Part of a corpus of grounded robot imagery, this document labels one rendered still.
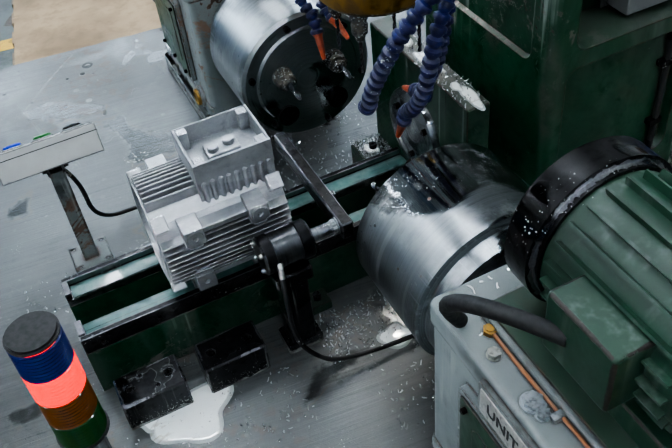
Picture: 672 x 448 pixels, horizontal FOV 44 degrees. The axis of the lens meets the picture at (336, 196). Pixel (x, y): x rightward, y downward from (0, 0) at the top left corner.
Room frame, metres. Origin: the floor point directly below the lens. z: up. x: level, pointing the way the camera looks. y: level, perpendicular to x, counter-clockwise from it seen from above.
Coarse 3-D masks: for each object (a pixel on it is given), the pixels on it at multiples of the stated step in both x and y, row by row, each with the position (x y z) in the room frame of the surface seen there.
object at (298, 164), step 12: (276, 144) 1.09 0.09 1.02; (288, 144) 1.07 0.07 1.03; (288, 156) 1.04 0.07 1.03; (300, 156) 1.04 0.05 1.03; (300, 168) 1.01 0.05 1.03; (300, 180) 1.01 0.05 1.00; (312, 180) 0.97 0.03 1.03; (312, 192) 0.96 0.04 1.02; (324, 192) 0.94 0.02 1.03; (324, 204) 0.92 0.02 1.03; (336, 204) 0.91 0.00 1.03; (336, 216) 0.89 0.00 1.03; (348, 216) 0.88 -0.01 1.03; (336, 228) 0.87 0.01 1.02; (348, 228) 0.87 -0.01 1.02
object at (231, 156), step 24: (216, 120) 1.02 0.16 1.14; (240, 120) 1.01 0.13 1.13; (192, 144) 0.99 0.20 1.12; (216, 144) 0.96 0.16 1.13; (240, 144) 0.98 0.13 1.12; (264, 144) 0.94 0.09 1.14; (192, 168) 0.90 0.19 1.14; (216, 168) 0.91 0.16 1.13; (240, 168) 0.93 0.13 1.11; (264, 168) 0.94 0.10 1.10; (216, 192) 0.91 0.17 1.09
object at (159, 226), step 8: (136, 168) 0.98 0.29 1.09; (128, 176) 0.97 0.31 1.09; (264, 176) 0.93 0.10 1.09; (272, 176) 0.93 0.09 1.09; (280, 176) 0.93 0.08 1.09; (272, 184) 0.92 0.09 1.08; (280, 184) 0.92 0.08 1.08; (160, 216) 0.87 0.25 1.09; (152, 224) 0.86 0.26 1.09; (160, 224) 0.86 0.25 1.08; (160, 232) 0.85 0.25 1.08; (176, 288) 0.85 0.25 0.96; (184, 288) 0.85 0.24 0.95
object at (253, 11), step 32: (224, 0) 1.40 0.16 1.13; (256, 0) 1.33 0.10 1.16; (288, 0) 1.30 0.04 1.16; (224, 32) 1.32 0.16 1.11; (256, 32) 1.25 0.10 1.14; (288, 32) 1.23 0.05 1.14; (224, 64) 1.29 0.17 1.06; (256, 64) 1.22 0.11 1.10; (288, 64) 1.23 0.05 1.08; (320, 64) 1.26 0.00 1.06; (352, 64) 1.28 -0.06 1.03; (256, 96) 1.21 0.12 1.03; (288, 96) 1.23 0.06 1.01; (320, 96) 1.25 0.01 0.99; (352, 96) 1.28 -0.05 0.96; (288, 128) 1.23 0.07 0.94
